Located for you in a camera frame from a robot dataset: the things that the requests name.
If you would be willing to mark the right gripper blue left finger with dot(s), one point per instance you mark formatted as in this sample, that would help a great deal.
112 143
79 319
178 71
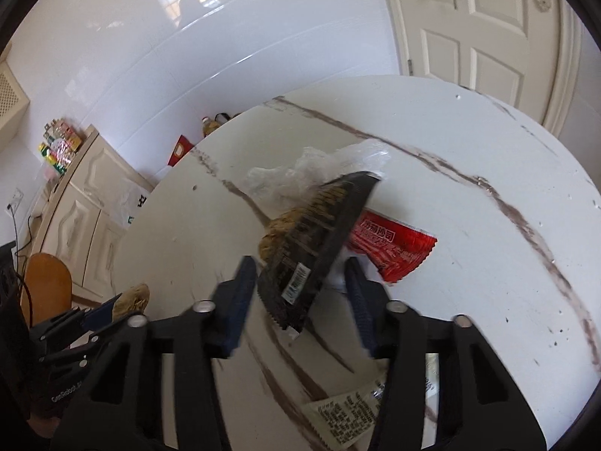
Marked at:
232 301

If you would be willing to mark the wall vent grille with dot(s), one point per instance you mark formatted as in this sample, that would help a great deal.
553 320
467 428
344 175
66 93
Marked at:
13 105

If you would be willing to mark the red snack wrapper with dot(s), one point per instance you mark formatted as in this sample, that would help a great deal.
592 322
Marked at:
395 249

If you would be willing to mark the colourful packets on cabinet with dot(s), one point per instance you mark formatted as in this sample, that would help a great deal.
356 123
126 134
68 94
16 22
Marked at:
60 144

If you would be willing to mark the clear crumpled plastic bag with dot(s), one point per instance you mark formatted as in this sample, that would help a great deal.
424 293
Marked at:
284 187

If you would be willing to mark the white barcode sachet wrapper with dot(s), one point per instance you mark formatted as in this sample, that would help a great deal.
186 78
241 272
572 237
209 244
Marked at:
342 420

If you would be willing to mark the white panelled door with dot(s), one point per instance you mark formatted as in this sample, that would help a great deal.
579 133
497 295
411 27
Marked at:
506 49

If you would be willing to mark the gold decorated bottles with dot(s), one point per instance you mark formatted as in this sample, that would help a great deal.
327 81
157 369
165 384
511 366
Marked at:
212 124

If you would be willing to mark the black gold snack wrapper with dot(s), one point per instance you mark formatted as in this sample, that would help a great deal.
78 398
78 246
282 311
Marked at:
295 275

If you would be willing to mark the wooden chair back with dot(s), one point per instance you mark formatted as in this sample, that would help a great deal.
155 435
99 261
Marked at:
50 286

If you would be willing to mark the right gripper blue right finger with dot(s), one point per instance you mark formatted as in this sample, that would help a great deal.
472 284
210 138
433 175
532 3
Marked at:
368 300

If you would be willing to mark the white green plastic bag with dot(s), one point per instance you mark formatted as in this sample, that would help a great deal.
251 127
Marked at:
129 199

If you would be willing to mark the cream kitchen cabinet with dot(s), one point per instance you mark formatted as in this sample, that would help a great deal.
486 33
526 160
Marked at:
76 225

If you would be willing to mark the red packet on floor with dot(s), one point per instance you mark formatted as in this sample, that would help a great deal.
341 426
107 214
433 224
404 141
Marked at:
181 148

